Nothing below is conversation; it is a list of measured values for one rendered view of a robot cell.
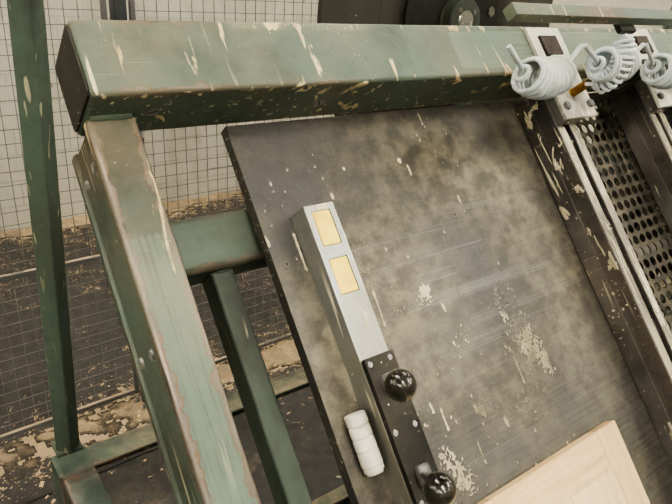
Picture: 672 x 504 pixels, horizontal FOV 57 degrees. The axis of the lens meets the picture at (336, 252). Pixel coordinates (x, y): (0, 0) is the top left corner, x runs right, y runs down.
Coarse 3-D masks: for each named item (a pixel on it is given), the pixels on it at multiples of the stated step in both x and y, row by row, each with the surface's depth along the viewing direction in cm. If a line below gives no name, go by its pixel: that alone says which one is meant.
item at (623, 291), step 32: (544, 32) 117; (576, 64) 118; (608, 64) 108; (576, 96) 115; (544, 128) 118; (576, 128) 118; (544, 160) 119; (576, 160) 115; (576, 192) 115; (576, 224) 116; (608, 224) 113; (608, 256) 112; (608, 288) 113; (640, 288) 113; (608, 320) 115; (640, 320) 110; (640, 352) 111; (640, 384) 112
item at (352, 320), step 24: (312, 216) 84; (336, 216) 86; (312, 240) 84; (312, 264) 85; (336, 288) 82; (360, 288) 84; (336, 312) 83; (360, 312) 83; (336, 336) 84; (360, 336) 82; (360, 360) 81; (360, 384) 82; (360, 408) 83; (384, 432) 79; (384, 456) 80
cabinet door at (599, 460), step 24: (600, 432) 102; (552, 456) 96; (576, 456) 97; (600, 456) 100; (624, 456) 103; (528, 480) 91; (552, 480) 93; (576, 480) 96; (600, 480) 99; (624, 480) 101
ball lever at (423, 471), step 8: (424, 464) 78; (416, 472) 78; (424, 472) 77; (432, 472) 69; (440, 472) 68; (424, 480) 69; (432, 480) 67; (440, 480) 67; (448, 480) 67; (424, 488) 68; (432, 488) 67; (440, 488) 67; (448, 488) 67; (456, 488) 68; (424, 496) 68; (432, 496) 67; (440, 496) 66; (448, 496) 67
